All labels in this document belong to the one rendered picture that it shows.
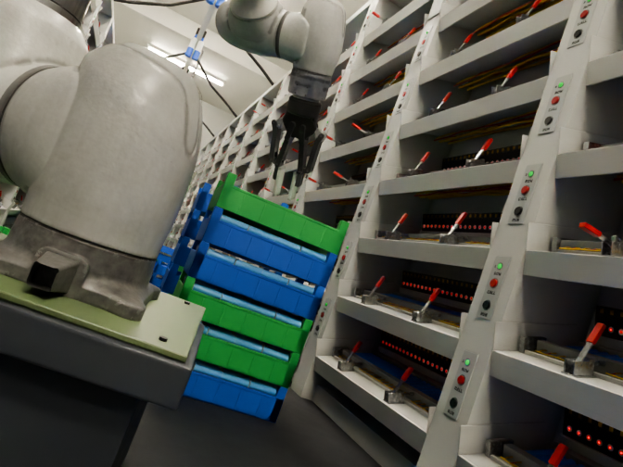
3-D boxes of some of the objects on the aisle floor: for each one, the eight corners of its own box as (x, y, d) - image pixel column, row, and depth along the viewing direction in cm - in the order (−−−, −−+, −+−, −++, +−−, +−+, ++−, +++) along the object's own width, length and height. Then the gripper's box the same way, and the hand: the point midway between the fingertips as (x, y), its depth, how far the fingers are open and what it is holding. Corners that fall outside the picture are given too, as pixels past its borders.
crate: (144, 384, 109) (158, 347, 110) (146, 360, 128) (158, 330, 129) (275, 423, 117) (288, 388, 117) (258, 396, 136) (270, 367, 137)
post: (432, 528, 89) (706, -297, 107) (404, 499, 98) (662, -258, 115) (520, 548, 95) (765, -233, 113) (486, 520, 104) (718, -200, 122)
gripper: (267, 88, 117) (246, 189, 124) (335, 107, 113) (309, 210, 120) (280, 89, 124) (260, 184, 131) (344, 107, 120) (319, 204, 127)
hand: (286, 183), depth 125 cm, fingers open, 3 cm apart
